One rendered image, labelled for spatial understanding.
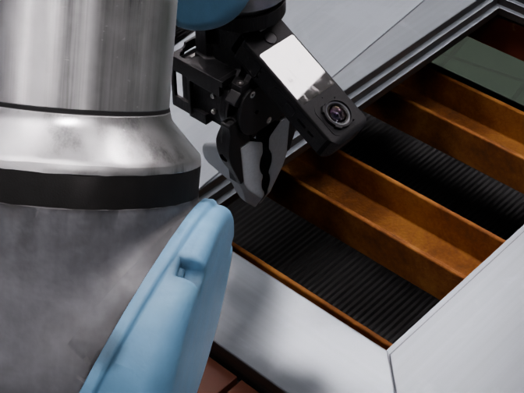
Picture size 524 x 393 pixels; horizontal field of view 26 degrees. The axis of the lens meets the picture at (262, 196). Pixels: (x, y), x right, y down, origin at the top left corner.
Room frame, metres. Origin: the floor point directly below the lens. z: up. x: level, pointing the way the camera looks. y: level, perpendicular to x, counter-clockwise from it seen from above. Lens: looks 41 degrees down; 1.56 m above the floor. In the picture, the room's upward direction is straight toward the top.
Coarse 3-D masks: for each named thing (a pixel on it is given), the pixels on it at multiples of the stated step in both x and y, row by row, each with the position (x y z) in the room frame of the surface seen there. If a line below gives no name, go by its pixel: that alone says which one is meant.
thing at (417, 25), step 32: (448, 0) 1.19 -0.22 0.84; (480, 0) 1.19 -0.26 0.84; (512, 0) 1.20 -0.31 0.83; (416, 32) 1.12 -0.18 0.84; (448, 32) 1.13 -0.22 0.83; (352, 64) 1.05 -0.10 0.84; (384, 64) 1.05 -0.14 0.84; (416, 64) 1.08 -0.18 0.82; (352, 96) 1.00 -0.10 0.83; (288, 160) 0.91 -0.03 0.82; (224, 192) 0.85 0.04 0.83; (224, 352) 0.63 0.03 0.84; (256, 384) 0.61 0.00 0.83
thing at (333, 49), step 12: (288, 12) 1.16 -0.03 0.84; (288, 24) 1.13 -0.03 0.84; (300, 24) 1.13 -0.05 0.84; (312, 24) 1.13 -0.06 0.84; (300, 36) 1.11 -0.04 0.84; (312, 36) 1.11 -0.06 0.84; (324, 36) 1.11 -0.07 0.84; (336, 36) 1.11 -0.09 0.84; (348, 36) 1.11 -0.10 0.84; (312, 48) 1.08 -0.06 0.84; (324, 48) 1.08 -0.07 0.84; (336, 48) 1.08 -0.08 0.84; (348, 48) 1.08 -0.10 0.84; (360, 48) 1.08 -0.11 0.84; (324, 60) 1.06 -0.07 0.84; (336, 60) 1.06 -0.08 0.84; (348, 60) 1.06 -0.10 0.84; (336, 72) 1.03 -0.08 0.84
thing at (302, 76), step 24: (240, 48) 0.75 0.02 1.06; (264, 48) 0.75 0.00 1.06; (288, 48) 0.76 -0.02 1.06; (264, 72) 0.74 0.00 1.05; (288, 72) 0.74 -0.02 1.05; (312, 72) 0.75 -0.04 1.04; (288, 96) 0.72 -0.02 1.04; (312, 96) 0.72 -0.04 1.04; (336, 96) 0.73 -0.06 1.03; (312, 120) 0.70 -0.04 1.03; (336, 120) 0.71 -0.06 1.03; (360, 120) 0.72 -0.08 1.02; (312, 144) 0.70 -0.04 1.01; (336, 144) 0.69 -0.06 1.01
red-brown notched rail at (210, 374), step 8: (208, 360) 0.63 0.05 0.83; (208, 368) 0.63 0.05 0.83; (216, 368) 0.63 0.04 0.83; (224, 368) 0.63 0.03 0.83; (208, 376) 0.62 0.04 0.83; (216, 376) 0.62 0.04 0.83; (224, 376) 0.62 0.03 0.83; (232, 376) 0.62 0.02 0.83; (200, 384) 0.61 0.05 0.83; (208, 384) 0.61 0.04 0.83; (216, 384) 0.61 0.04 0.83; (224, 384) 0.61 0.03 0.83; (232, 384) 0.61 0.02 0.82; (240, 384) 0.61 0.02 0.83; (200, 392) 0.60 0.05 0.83; (208, 392) 0.60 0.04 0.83; (216, 392) 0.60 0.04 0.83; (224, 392) 0.60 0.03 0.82; (232, 392) 0.60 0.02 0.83; (240, 392) 0.60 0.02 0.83; (248, 392) 0.60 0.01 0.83; (256, 392) 0.60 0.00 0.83
